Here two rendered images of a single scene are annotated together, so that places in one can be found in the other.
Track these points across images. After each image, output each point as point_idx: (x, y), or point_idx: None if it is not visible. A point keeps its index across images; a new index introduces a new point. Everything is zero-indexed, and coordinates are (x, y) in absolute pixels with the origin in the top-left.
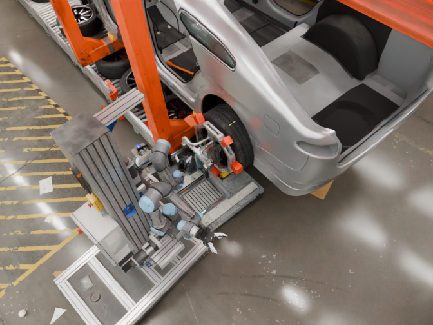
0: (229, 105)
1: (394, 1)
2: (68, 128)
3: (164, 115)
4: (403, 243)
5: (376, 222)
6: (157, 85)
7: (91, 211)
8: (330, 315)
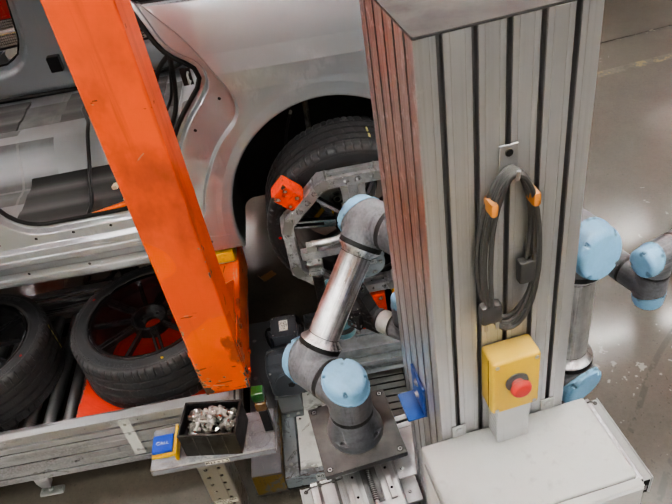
0: (311, 127)
1: None
2: (425, 2)
3: (211, 247)
4: (651, 181)
5: (597, 193)
6: (176, 144)
7: (485, 465)
8: None
